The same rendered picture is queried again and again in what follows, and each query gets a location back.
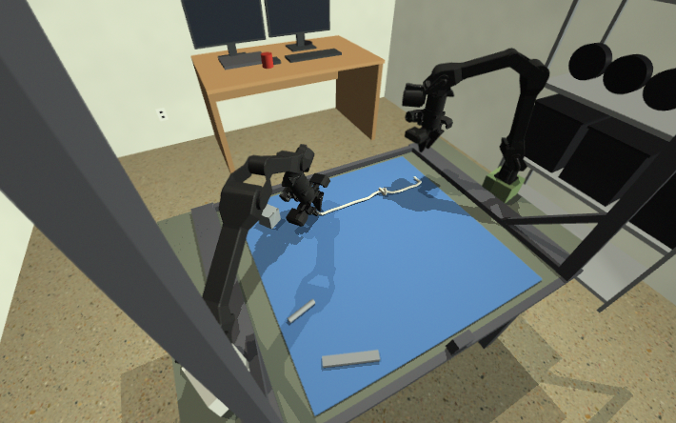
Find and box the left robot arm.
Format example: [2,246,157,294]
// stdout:
[202,144,314,344]

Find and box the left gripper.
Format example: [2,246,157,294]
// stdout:
[286,173,330,227]

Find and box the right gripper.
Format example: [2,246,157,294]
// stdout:
[405,108,453,152]

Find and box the silver metal pin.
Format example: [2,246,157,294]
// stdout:
[288,299,315,323]

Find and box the white rope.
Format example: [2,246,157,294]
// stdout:
[317,176,422,215]

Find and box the blue mat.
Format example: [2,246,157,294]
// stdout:
[247,156,542,416]

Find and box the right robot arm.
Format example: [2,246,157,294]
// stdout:
[403,48,550,185]

